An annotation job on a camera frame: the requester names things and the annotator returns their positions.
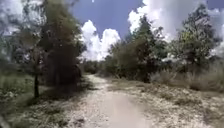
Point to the wood of green trees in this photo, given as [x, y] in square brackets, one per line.
[150, 50]

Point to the pale gravel dirt path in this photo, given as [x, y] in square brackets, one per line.
[106, 110]

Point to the tall dark conifer tree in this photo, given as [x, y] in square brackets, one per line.
[60, 43]

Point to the dry grass verge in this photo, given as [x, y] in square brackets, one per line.
[180, 103]
[26, 103]

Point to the thin-trunked tree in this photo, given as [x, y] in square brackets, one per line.
[36, 83]

